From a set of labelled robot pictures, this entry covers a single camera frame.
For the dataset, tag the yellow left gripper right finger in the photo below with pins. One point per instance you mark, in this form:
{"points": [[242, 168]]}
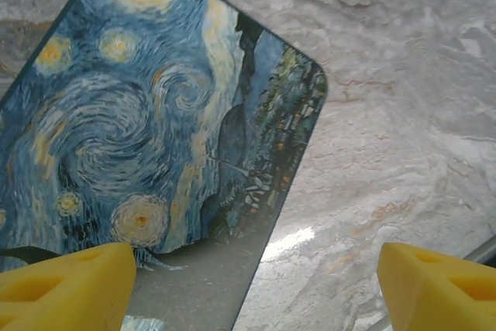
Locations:
{"points": [[434, 296]]}

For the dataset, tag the teal box with painting lid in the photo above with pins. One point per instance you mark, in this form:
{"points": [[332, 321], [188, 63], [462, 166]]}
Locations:
{"points": [[124, 133]]}

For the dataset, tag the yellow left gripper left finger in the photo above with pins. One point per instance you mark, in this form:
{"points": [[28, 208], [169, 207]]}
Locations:
{"points": [[66, 296]]}

